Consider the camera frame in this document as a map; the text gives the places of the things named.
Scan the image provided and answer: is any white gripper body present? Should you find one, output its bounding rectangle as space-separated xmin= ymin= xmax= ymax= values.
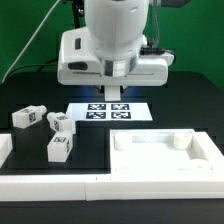
xmin=57 ymin=29 xmax=175 ymax=86

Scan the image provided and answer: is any black pole stand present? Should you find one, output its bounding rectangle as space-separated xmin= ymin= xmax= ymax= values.
xmin=62 ymin=0 xmax=85 ymax=29

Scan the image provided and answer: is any black cable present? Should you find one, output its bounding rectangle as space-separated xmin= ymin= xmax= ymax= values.
xmin=6 ymin=55 xmax=63 ymax=78

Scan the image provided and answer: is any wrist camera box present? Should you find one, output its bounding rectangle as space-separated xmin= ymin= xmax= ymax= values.
xmin=68 ymin=61 xmax=100 ymax=73

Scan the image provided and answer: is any white U-shaped obstacle fence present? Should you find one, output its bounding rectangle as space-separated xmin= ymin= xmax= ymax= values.
xmin=0 ymin=131 xmax=224 ymax=202

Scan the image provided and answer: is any white cable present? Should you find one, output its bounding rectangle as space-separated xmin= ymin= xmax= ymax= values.
xmin=1 ymin=0 xmax=64 ymax=84

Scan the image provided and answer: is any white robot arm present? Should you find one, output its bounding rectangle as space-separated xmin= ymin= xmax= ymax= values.
xmin=57 ymin=0 xmax=191 ymax=86

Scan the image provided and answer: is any white sheet with fiducial tags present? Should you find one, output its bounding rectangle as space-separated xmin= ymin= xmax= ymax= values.
xmin=66 ymin=102 xmax=153 ymax=121

